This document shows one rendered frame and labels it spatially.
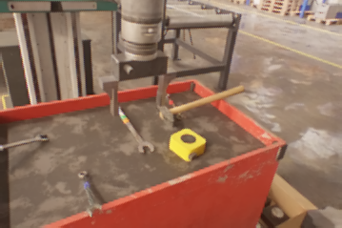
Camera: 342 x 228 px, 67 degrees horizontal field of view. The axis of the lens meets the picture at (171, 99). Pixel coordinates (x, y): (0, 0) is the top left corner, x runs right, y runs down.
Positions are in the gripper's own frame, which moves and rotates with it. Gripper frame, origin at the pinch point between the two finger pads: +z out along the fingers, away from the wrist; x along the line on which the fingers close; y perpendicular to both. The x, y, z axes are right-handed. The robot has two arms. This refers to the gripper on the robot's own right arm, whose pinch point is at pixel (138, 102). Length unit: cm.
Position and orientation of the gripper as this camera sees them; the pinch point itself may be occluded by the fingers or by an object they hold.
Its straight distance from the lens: 69.3
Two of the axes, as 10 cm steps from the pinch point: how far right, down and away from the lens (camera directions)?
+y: 5.0, 4.7, -7.3
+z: -0.9, 8.6, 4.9
